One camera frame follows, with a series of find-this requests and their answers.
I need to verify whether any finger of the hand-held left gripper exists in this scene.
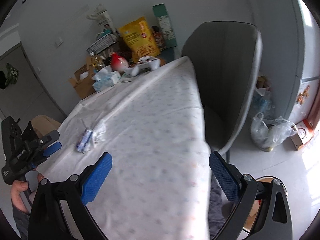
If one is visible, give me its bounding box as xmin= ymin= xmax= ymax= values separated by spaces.
xmin=40 ymin=129 xmax=61 ymax=143
xmin=42 ymin=141 xmax=62 ymax=157

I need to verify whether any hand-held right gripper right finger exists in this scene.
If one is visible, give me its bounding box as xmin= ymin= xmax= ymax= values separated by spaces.
xmin=209 ymin=151 xmax=293 ymax=240

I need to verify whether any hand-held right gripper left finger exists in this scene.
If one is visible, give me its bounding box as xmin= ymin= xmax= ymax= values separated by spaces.
xmin=28 ymin=152 xmax=113 ymax=240

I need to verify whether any blue and white packet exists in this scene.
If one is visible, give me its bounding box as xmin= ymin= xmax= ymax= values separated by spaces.
xmin=76 ymin=128 xmax=94 ymax=153

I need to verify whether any round trash bin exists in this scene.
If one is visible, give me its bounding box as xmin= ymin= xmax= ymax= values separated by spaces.
xmin=242 ymin=175 xmax=288 ymax=233

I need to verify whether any small clear wrapper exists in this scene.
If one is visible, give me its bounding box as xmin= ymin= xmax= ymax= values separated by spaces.
xmin=91 ymin=120 xmax=107 ymax=143

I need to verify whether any person's left forearm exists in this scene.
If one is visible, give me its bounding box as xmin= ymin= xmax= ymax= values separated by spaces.
xmin=11 ymin=205 xmax=32 ymax=239

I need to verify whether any person's left hand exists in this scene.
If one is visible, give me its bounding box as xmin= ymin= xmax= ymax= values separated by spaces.
xmin=11 ymin=171 xmax=45 ymax=216

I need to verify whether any beige chair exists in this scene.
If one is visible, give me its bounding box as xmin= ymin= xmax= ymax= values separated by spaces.
xmin=31 ymin=115 xmax=63 ymax=141

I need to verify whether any grey cloth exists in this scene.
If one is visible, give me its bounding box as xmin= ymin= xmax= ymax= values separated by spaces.
xmin=209 ymin=180 xmax=236 ymax=233

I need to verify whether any grey door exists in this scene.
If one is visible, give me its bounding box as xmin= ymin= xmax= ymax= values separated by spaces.
xmin=0 ymin=46 xmax=66 ymax=121

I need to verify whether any open cardboard box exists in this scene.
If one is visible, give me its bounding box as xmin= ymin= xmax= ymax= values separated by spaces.
xmin=69 ymin=57 xmax=97 ymax=100

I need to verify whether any clear plastic bag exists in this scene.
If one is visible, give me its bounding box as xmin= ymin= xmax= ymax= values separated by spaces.
xmin=251 ymin=112 xmax=297 ymax=152

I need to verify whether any black hat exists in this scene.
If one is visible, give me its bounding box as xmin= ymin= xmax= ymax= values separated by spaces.
xmin=0 ymin=71 xmax=9 ymax=89

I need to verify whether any green patterned bag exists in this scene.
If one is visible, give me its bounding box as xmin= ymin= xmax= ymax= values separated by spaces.
xmin=6 ymin=63 xmax=21 ymax=84

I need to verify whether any blue tissue box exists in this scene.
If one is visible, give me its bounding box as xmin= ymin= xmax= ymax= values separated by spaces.
xmin=92 ymin=66 xmax=122 ymax=93

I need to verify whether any bluish plastic bag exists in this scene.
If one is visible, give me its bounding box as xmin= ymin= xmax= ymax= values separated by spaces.
xmin=252 ymin=87 xmax=276 ymax=120

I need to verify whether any cooking oil bottle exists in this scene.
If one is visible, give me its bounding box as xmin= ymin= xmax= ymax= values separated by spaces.
xmin=90 ymin=52 xmax=106 ymax=72

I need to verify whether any orange and white box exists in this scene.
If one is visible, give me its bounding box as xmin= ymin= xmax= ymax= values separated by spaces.
xmin=291 ymin=120 xmax=314 ymax=151

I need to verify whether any grey upholstered chair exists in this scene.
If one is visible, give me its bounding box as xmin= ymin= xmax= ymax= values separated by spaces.
xmin=181 ymin=21 xmax=263 ymax=156

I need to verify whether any red and white bottle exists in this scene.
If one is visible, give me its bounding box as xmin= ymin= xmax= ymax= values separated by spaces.
xmin=110 ymin=52 xmax=129 ymax=71

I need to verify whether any orange fridge sticker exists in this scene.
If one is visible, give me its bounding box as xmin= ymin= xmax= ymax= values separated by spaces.
xmin=296 ymin=85 xmax=312 ymax=105

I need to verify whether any white game controller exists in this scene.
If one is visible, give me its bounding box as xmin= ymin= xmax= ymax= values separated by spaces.
xmin=125 ymin=56 xmax=161 ymax=77

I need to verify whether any yellow snack bag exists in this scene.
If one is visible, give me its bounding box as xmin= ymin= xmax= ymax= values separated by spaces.
xmin=118 ymin=17 xmax=161 ymax=61

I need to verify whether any red snack packet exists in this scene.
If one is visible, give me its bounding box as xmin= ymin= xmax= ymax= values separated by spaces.
xmin=151 ymin=26 xmax=166 ymax=51

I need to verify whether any white fridge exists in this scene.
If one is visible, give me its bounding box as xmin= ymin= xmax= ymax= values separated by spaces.
xmin=240 ymin=0 xmax=320 ymax=126

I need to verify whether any tall green box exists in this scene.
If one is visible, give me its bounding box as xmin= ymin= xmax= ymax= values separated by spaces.
xmin=152 ymin=3 xmax=177 ymax=49

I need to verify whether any black wire basket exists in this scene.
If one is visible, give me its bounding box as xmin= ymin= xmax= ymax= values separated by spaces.
xmin=87 ymin=31 xmax=121 ymax=54

